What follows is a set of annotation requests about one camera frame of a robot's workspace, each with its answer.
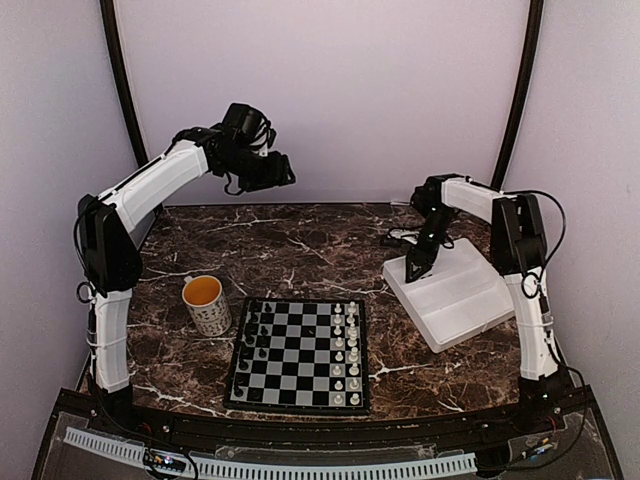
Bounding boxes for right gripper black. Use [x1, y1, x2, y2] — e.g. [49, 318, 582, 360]
[407, 207, 455, 284]

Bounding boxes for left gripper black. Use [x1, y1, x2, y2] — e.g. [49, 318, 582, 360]
[220, 145, 296, 191]

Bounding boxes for white plastic tray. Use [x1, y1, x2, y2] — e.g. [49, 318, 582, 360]
[383, 238, 514, 353]

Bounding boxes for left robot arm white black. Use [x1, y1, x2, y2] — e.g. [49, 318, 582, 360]
[73, 103, 296, 394]

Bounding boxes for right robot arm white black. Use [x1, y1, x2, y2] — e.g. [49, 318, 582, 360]
[405, 174, 560, 381]

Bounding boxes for white chess pieces row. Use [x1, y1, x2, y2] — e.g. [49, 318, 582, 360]
[329, 301, 364, 409]

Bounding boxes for black silver chess board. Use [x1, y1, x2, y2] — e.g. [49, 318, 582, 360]
[224, 297, 370, 417]

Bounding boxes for patterned mug orange inside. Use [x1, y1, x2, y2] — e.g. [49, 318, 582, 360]
[181, 275, 232, 337]

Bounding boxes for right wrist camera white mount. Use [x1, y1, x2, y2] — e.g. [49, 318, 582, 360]
[380, 228, 419, 247]

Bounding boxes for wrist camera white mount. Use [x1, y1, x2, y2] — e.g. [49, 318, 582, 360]
[249, 124, 277, 157]
[380, 228, 419, 247]

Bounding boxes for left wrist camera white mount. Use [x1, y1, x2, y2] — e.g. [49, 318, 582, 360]
[249, 124, 277, 157]

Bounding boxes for white slotted cable duct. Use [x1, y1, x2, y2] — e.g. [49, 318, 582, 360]
[63, 427, 477, 479]

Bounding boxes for left black frame post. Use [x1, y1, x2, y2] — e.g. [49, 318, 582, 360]
[99, 0, 150, 181]

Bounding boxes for black frame post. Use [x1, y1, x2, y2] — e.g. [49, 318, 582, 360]
[490, 0, 544, 190]
[99, 0, 150, 181]

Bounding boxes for black aluminium front rail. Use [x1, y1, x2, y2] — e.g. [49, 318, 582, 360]
[54, 387, 593, 452]

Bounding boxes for right black frame post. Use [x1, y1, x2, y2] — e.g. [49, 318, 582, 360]
[490, 0, 544, 190]

